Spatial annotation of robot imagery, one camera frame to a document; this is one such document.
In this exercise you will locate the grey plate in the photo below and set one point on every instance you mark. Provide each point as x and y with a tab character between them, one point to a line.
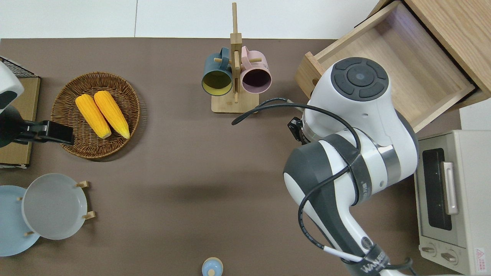
53	207

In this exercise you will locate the dark teal mug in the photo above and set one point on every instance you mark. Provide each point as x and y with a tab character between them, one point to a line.
215	69

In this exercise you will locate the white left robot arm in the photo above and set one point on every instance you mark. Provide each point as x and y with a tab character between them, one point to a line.
9	82

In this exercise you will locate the brown wicker basket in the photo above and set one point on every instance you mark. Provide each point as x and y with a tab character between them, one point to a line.
69	99

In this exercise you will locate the yellow corn cob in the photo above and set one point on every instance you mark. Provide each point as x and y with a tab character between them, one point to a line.
93	116
112	114

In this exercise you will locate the white toaster oven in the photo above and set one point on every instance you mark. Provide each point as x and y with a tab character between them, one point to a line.
468	199

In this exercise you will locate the wooden plate rack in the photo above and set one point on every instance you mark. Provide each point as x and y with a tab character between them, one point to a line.
87	215

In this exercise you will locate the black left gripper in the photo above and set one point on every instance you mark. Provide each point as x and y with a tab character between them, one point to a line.
57	133

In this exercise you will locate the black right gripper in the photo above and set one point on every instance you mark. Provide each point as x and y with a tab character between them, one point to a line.
296	128

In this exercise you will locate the pink mug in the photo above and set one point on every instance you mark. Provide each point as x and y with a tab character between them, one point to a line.
256	67

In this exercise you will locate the brown table mat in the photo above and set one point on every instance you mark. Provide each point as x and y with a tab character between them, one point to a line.
191	172

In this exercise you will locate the light blue plate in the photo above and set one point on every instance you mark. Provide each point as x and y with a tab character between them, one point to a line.
11	230

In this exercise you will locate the wooden mug stand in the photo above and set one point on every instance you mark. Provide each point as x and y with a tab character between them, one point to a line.
234	105

